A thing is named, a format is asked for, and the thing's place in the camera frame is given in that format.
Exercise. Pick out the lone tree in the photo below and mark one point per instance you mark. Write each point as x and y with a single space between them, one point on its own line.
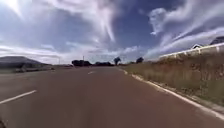
117 60

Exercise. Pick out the dark clump of trees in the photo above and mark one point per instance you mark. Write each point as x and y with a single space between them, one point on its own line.
90 63

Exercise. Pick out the round dark tree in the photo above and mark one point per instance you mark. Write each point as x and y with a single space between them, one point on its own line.
139 60

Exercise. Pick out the reddish grey asphalt road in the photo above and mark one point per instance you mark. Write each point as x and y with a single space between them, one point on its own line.
100 100

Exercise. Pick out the white road edge line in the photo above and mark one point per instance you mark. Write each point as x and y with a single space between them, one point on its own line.
173 94

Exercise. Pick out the dry grass verge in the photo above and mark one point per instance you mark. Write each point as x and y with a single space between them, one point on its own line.
186 75

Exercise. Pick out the dry flat field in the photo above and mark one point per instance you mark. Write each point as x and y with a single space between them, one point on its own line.
20 69

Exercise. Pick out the dark hill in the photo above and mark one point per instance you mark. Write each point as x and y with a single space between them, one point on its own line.
16 60

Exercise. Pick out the white dashed centre line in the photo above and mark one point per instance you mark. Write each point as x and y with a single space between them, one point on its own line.
16 96

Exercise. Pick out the building with gabled roof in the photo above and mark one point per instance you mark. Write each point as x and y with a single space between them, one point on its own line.
215 41

